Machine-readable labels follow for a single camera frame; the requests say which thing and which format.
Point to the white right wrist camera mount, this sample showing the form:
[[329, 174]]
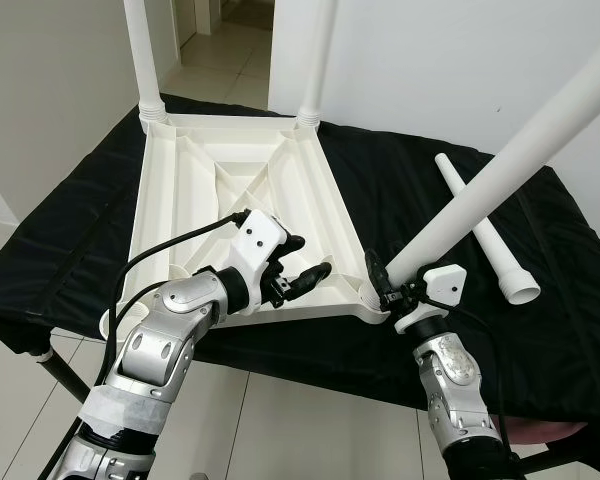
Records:
[[442, 282]]

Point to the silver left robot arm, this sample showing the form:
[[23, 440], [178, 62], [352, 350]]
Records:
[[150, 350]]

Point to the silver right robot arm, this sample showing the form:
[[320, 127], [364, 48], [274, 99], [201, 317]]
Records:
[[450, 380]]

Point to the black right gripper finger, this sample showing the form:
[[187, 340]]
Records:
[[377, 278]]

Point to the pink cushion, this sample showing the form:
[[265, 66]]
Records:
[[545, 432]]

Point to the white plastic table top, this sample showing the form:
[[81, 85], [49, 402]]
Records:
[[210, 170]]

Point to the black cloth table cover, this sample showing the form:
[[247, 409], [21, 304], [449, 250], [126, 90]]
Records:
[[560, 330]]

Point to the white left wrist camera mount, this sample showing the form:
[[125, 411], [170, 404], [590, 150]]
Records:
[[258, 240]]

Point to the black metal table leg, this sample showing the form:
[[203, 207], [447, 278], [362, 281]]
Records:
[[65, 378], [555, 460]]

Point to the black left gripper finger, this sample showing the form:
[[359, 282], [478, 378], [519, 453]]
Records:
[[292, 244], [308, 280]]

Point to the white plastic table leg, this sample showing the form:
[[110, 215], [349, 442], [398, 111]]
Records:
[[318, 60], [510, 167], [505, 265], [142, 55]]

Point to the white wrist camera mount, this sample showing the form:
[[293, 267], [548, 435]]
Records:
[[258, 240], [442, 282]]

